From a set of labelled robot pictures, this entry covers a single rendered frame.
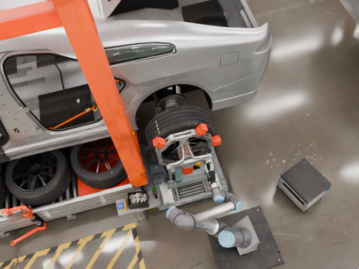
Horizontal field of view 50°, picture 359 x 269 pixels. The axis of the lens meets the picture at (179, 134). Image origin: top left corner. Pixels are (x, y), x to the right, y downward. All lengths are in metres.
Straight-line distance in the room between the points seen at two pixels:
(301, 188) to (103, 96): 2.34
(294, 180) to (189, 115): 1.36
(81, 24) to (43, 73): 2.33
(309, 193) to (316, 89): 1.69
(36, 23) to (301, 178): 2.99
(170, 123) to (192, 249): 1.43
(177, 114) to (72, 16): 1.63
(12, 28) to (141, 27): 1.27
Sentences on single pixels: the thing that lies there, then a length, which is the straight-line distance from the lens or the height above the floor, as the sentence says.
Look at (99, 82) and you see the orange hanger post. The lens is 2.61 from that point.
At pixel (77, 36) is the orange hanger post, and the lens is 2.32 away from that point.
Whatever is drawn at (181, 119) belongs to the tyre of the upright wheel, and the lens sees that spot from 3.50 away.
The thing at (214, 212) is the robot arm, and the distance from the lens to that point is 3.33.
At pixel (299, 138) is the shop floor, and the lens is 4.86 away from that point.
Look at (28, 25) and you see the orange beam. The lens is 2.31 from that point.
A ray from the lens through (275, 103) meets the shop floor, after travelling 5.11.
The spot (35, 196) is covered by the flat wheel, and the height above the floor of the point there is 0.50.
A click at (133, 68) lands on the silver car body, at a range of 3.33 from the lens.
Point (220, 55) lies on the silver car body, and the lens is 3.46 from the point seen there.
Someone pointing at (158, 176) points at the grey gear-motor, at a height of 0.32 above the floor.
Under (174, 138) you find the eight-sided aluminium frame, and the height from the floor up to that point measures 1.12.
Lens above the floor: 4.04
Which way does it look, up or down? 57 degrees down
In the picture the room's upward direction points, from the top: 8 degrees counter-clockwise
